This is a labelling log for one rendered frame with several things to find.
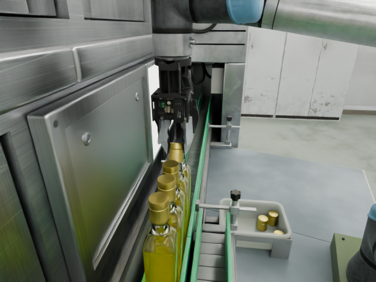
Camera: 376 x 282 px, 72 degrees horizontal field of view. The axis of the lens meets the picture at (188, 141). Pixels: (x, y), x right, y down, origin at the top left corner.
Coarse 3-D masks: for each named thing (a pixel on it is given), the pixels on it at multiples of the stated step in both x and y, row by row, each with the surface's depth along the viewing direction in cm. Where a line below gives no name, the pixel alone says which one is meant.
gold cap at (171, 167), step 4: (168, 160) 54; (172, 160) 54; (164, 164) 53; (168, 164) 53; (172, 164) 53; (176, 164) 53; (164, 168) 52; (168, 168) 52; (172, 168) 52; (176, 168) 52; (164, 172) 53; (168, 172) 52; (172, 172) 52; (176, 172) 53; (176, 176) 53; (176, 180) 53; (176, 184) 54
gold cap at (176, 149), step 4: (172, 144) 58; (176, 144) 58; (180, 144) 58; (172, 148) 58; (176, 148) 58; (180, 148) 58; (172, 152) 58; (176, 152) 58; (180, 152) 58; (172, 156) 58; (176, 156) 58; (180, 156) 58; (176, 160) 58; (180, 160) 58
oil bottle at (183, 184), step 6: (180, 180) 60; (186, 180) 62; (180, 186) 59; (186, 186) 60; (186, 192) 60; (186, 198) 61; (186, 204) 61; (186, 210) 62; (186, 216) 63; (186, 222) 63; (186, 228) 64; (186, 234) 65
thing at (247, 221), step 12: (228, 204) 95; (240, 204) 94; (252, 204) 93; (264, 204) 93; (276, 204) 92; (240, 216) 96; (252, 216) 95; (240, 228) 90; (252, 228) 90; (276, 228) 90; (288, 228) 81
